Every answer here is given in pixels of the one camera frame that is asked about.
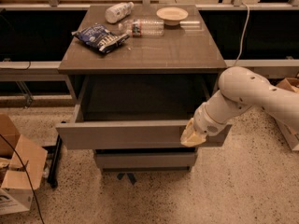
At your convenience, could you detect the cream shallow bowl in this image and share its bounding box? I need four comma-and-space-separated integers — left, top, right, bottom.
156, 7, 188, 26

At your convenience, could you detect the grey lower drawer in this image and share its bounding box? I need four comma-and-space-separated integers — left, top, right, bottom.
94, 151, 197, 170

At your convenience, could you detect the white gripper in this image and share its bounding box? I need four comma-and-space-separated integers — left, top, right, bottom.
180, 103, 226, 147

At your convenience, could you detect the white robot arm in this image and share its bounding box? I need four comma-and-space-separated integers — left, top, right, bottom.
180, 66, 299, 147

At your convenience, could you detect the white power cable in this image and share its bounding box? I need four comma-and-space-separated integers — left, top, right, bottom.
233, 3, 251, 67

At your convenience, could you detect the open cardboard box left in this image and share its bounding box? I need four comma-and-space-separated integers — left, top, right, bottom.
0, 113, 48, 215

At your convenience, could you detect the blue snack bag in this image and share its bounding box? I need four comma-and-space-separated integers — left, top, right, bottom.
72, 23, 129, 54

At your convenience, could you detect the grey top drawer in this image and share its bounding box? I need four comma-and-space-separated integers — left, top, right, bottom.
55, 75, 233, 151

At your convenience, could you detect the grey drawer cabinet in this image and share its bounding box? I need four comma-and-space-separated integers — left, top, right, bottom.
59, 6, 226, 173

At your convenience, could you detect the white plastic bottle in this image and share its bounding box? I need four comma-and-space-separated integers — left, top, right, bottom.
105, 2, 134, 24

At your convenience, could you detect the black bar on floor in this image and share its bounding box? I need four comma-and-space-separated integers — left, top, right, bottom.
47, 136, 63, 189

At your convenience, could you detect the grey drawer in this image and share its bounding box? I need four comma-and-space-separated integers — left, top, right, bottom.
55, 75, 233, 151
94, 151, 197, 170

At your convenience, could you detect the black cable over box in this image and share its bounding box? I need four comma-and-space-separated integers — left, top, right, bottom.
0, 133, 47, 224

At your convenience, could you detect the clear plastic water bottle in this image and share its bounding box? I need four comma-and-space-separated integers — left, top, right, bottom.
118, 19, 164, 37

